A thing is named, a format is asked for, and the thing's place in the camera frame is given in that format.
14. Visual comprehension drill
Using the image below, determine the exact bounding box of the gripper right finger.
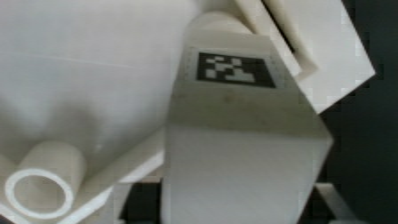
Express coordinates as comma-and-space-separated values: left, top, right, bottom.
299, 183, 358, 224

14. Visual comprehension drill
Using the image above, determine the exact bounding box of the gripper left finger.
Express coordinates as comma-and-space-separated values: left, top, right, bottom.
118, 183, 161, 224

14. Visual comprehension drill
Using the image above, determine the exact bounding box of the white square table top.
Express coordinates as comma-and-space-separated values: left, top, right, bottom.
0, 0, 241, 224

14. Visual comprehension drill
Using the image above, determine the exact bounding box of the white U-shaped obstacle fence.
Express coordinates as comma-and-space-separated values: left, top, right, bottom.
234, 0, 374, 113

